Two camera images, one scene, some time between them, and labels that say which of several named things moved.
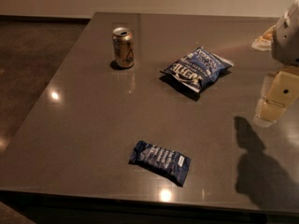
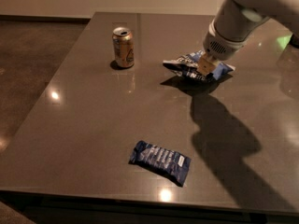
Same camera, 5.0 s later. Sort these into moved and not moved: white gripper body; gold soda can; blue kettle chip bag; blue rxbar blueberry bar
Moved: blue kettle chip bag; white gripper body
Not moved: blue rxbar blueberry bar; gold soda can
